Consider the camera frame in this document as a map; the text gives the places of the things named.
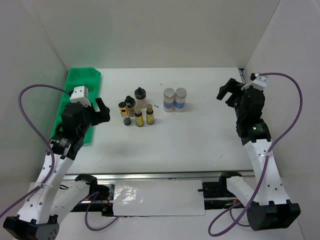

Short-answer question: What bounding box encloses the yellow label pepper bottle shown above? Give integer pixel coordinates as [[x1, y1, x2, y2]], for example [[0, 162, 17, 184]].
[[118, 101, 132, 126]]

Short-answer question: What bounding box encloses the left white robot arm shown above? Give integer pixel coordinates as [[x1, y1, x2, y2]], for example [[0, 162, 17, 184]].
[[3, 97, 110, 240]]

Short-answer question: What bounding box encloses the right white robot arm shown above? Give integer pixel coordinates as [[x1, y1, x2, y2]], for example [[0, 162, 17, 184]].
[[216, 76, 301, 231]]

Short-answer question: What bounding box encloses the left small yellow bottle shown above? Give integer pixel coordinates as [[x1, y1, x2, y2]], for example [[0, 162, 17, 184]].
[[134, 106, 144, 127]]

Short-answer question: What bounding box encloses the small yellow bottle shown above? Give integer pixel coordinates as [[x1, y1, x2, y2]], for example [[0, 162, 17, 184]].
[[146, 104, 155, 125], [134, 106, 144, 127]]

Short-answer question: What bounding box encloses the green plastic compartment tray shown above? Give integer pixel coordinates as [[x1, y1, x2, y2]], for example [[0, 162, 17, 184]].
[[51, 67, 101, 136]]

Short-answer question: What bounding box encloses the tall black cap spice jar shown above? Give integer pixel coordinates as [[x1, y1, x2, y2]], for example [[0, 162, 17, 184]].
[[134, 87, 147, 109]]

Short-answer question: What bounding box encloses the right silver lid salt jar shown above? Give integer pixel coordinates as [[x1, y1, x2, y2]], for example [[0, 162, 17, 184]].
[[174, 87, 187, 112]]

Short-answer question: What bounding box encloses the silver lid salt jar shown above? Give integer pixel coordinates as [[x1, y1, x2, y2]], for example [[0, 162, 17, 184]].
[[163, 88, 175, 113], [174, 87, 187, 112]]

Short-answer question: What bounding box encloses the right small yellow bottle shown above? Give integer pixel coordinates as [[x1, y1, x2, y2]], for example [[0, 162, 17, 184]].
[[146, 104, 155, 125]]

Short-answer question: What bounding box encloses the left silver lid salt jar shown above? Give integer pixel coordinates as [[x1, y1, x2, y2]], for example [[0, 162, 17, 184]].
[[163, 88, 175, 113]]

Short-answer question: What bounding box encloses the white plastic sheet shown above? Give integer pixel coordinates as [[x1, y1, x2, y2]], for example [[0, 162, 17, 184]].
[[112, 180, 205, 217]]

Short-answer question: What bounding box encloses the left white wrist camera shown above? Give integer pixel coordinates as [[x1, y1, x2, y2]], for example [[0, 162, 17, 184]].
[[70, 85, 91, 108]]

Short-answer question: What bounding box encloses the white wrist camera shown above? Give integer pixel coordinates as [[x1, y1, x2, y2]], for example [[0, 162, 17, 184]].
[[70, 85, 91, 108], [241, 73, 268, 91]]

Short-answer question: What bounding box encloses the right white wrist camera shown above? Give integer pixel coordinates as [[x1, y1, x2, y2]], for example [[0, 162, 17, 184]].
[[241, 73, 268, 91]]

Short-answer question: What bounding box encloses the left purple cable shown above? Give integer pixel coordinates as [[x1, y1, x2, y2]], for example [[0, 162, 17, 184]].
[[0, 84, 76, 221]]

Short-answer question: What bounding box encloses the purple cable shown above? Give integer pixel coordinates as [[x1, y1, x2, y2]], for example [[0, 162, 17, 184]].
[[0, 84, 76, 221], [208, 72, 304, 237]]

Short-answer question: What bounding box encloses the aluminium rail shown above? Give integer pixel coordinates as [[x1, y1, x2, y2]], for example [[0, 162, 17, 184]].
[[62, 170, 255, 181]]

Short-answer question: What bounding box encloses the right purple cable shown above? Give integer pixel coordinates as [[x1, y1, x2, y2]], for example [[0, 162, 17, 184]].
[[208, 72, 304, 237]]

